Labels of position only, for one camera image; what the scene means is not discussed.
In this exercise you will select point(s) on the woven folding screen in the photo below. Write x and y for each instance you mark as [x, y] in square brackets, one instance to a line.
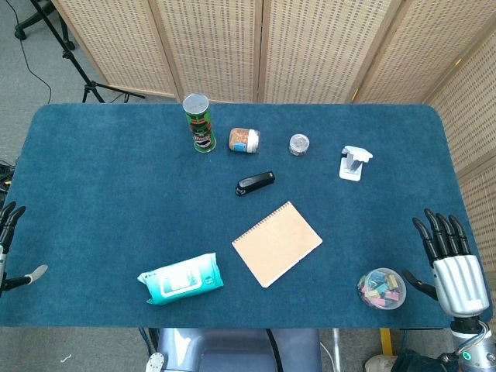
[310, 50]

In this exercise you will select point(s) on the orange spiral notebook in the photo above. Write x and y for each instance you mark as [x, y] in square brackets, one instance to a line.
[276, 244]

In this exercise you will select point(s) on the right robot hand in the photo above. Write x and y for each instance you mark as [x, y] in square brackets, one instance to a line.
[458, 279]

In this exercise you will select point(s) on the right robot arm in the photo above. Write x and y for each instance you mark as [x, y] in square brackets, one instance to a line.
[473, 341]

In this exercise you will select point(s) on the blue table mat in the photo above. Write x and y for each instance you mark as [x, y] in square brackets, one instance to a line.
[116, 193]

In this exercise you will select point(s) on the clear tub of binder clips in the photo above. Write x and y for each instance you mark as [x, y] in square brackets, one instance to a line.
[381, 288]

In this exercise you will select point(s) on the green chips can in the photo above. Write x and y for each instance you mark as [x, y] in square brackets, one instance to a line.
[199, 125]

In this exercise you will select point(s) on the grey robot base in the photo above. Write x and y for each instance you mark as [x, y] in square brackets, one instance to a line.
[232, 350]

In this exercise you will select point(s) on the small round glitter container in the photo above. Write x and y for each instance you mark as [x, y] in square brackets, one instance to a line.
[299, 144]

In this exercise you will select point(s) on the black office chair base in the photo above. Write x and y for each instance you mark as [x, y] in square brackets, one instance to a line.
[29, 23]

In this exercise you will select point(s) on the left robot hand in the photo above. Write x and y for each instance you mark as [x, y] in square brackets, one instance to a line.
[9, 228]

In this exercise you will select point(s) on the black stapler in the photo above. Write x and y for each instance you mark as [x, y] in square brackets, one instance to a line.
[255, 183]

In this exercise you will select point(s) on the teal wet wipes pack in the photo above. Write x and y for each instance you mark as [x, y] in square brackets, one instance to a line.
[180, 279]

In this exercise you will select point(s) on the black tripod stand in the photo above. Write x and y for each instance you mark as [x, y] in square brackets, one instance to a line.
[73, 50]

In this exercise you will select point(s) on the small food jar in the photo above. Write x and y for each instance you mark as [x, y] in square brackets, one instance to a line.
[243, 140]

